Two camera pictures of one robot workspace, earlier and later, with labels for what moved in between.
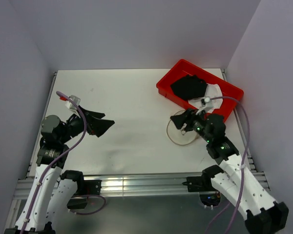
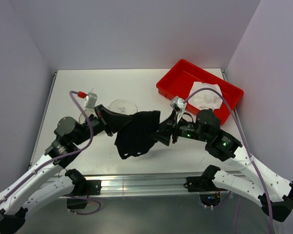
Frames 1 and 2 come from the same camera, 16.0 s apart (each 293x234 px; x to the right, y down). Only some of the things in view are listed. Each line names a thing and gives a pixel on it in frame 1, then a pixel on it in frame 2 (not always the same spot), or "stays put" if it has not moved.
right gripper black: [192, 114] -> [163, 135]
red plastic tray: [183, 68] stays put
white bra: [212, 90] stays put
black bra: [189, 87] -> [135, 138]
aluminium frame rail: [133, 184] stays put
